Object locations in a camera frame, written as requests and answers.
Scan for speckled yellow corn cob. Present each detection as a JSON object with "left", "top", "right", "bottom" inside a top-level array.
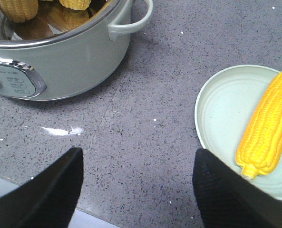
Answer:
[{"left": 59, "top": 0, "right": 92, "bottom": 10}]

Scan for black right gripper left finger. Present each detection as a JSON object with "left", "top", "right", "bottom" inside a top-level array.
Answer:
[{"left": 0, "top": 148, "right": 84, "bottom": 228}]

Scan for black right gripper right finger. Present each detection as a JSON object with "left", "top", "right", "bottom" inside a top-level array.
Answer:
[{"left": 193, "top": 149, "right": 282, "bottom": 228}]

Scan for green plate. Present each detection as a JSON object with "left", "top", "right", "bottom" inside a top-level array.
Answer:
[{"left": 194, "top": 65, "right": 282, "bottom": 200}]

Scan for green electric cooking pot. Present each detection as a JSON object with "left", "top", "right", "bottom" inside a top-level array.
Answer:
[{"left": 0, "top": 0, "right": 154, "bottom": 101}]

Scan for bright yellow corn cob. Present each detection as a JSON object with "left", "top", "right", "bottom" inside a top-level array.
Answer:
[{"left": 0, "top": 0, "right": 39, "bottom": 23}]

